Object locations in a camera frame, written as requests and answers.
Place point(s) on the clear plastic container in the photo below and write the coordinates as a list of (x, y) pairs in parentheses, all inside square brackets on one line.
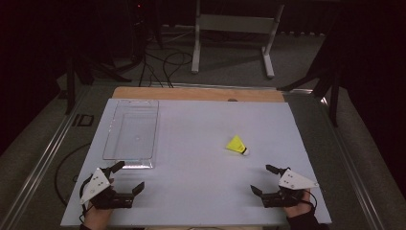
[(132, 134)]

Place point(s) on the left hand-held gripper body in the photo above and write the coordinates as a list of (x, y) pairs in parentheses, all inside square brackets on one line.
[(95, 187)]

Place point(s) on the person's right hand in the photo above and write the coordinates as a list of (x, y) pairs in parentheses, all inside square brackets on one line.
[(300, 209)]

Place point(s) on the person's left hand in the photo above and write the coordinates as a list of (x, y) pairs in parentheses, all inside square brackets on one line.
[(95, 218)]

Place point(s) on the white metal stand frame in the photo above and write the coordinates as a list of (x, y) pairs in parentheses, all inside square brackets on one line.
[(236, 24)]

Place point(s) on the metal floor rail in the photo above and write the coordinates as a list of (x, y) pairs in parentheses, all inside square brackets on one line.
[(351, 166), (35, 166)]

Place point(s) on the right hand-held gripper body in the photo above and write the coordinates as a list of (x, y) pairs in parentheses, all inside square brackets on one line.
[(295, 181)]

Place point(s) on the wooden board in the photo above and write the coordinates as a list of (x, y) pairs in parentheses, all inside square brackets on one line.
[(198, 94)]

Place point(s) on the yellow shuttlecock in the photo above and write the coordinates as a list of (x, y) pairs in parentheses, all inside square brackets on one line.
[(236, 145)]

